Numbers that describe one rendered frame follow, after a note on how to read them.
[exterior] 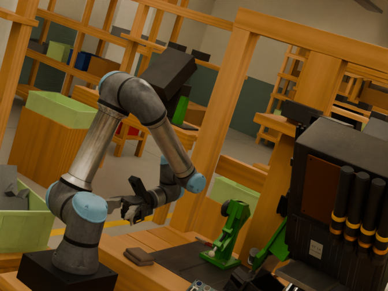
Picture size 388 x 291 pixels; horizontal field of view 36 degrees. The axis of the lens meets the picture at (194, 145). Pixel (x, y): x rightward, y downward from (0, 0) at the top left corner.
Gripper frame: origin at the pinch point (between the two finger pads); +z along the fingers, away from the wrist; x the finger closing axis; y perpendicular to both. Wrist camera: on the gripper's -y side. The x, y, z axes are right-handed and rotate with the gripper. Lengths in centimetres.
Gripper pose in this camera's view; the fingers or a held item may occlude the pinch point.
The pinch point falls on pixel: (109, 210)
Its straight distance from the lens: 208.4
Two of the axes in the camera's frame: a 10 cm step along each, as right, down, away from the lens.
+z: -6.7, 2.1, -7.1
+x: -7.4, -2.7, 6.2
